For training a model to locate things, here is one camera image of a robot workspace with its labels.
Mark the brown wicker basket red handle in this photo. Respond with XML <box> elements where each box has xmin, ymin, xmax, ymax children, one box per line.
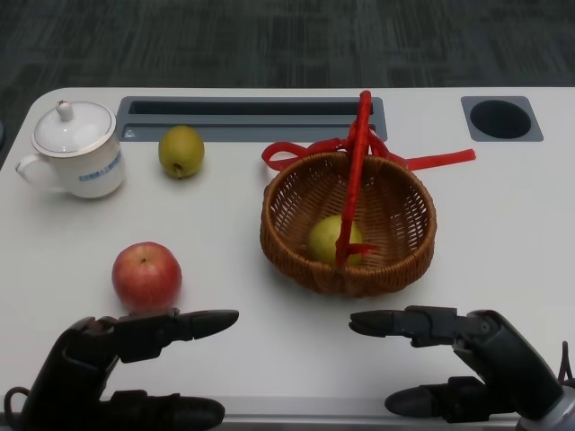
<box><xmin>259</xmin><ymin>90</ymin><xmax>438</xmax><ymax>298</ymax></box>

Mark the green pear with stem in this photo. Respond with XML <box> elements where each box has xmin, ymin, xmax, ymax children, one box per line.
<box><xmin>157</xmin><ymin>126</ymin><xmax>206</xmax><ymax>180</ymax></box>

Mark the grey recessed cup holder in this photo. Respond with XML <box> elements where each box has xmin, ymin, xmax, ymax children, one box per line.
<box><xmin>460</xmin><ymin>95</ymin><xmax>544</xmax><ymax>143</ymax></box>

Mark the green pear without stem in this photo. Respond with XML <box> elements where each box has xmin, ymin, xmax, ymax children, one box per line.
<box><xmin>307</xmin><ymin>214</ymin><xmax>364</xmax><ymax>267</ymax></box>

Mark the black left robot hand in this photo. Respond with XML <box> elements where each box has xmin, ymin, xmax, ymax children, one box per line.
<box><xmin>17</xmin><ymin>308</ymin><xmax>240</xmax><ymax>431</ymax></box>

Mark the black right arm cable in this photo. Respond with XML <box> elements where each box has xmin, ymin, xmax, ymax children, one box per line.
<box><xmin>558</xmin><ymin>340</ymin><xmax>575</xmax><ymax>388</ymax></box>

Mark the grey recessed pen tray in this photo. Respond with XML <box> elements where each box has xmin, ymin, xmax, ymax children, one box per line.
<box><xmin>116</xmin><ymin>95</ymin><xmax>387</xmax><ymax>141</ymax></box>

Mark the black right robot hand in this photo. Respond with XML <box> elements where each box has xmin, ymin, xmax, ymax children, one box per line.
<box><xmin>349</xmin><ymin>305</ymin><xmax>566</xmax><ymax>426</ymax></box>

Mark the red apple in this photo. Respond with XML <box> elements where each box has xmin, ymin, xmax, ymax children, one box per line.
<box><xmin>111</xmin><ymin>242</ymin><xmax>183</xmax><ymax>313</ymax></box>

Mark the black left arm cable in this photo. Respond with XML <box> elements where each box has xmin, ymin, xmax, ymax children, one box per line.
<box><xmin>1</xmin><ymin>385</ymin><xmax>29</xmax><ymax>431</ymax></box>

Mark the red ribbon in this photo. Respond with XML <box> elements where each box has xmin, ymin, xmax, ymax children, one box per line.
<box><xmin>261</xmin><ymin>129</ymin><xmax>476</xmax><ymax>174</ymax></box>

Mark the white ceramic mug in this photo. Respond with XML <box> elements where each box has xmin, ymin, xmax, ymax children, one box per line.
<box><xmin>15</xmin><ymin>129</ymin><xmax>125</xmax><ymax>199</ymax></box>

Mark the white mug lid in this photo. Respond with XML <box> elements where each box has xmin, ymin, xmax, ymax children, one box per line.
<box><xmin>31</xmin><ymin>100</ymin><xmax>117</xmax><ymax>158</ymax></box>

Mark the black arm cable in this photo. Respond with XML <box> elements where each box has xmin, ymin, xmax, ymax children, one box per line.
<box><xmin>558</xmin><ymin>340</ymin><xmax>575</xmax><ymax>388</ymax></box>
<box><xmin>1</xmin><ymin>385</ymin><xmax>29</xmax><ymax>431</ymax></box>

